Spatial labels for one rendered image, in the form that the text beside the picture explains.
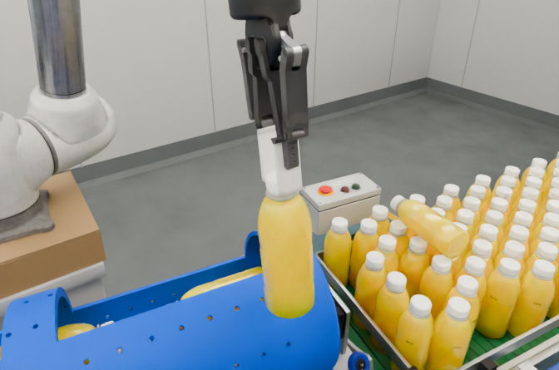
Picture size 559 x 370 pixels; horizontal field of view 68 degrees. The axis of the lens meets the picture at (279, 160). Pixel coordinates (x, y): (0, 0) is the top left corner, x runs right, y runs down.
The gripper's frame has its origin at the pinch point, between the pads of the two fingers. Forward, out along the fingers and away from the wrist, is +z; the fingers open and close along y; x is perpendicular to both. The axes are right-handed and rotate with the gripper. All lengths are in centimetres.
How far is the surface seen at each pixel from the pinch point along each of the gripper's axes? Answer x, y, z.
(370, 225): 35, -28, 36
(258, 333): -4.2, -4.4, 28.8
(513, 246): 59, -8, 39
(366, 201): 43, -40, 37
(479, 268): 46, -6, 39
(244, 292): -4.1, -8.6, 24.2
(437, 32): 379, -345, 47
